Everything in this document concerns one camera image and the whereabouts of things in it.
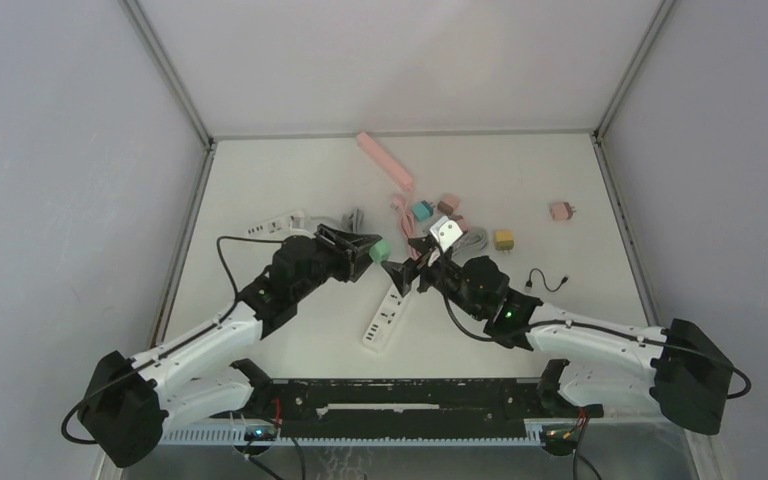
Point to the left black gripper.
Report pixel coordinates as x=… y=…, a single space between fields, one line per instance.
x=349 y=250

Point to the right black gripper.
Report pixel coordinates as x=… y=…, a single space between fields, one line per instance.
x=404 y=275

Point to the green plug adapter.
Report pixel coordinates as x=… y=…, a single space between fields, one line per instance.
x=380 y=251

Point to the white power strip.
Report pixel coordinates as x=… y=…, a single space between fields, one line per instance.
x=385 y=321
x=281 y=226

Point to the yellow plug adapter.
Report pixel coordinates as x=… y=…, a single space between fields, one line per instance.
x=503 y=240

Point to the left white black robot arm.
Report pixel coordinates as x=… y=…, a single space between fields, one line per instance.
x=131 y=402

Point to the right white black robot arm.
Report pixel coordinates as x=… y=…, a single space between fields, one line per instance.
x=677 y=371

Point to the teal plug adapter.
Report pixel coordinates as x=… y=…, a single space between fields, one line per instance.
x=422 y=211

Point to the pink plug adapter centre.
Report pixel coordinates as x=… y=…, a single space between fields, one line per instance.
x=461 y=222

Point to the brown pink plug adapter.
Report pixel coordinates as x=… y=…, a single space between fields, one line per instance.
x=448 y=204

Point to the pink plug adapter right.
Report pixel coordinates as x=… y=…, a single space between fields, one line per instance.
x=561 y=211

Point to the pink power strip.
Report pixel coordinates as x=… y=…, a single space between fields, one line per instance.
x=395 y=171

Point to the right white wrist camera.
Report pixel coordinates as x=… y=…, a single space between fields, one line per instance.
x=446 y=232

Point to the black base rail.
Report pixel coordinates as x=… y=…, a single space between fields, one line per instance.
x=400 y=406

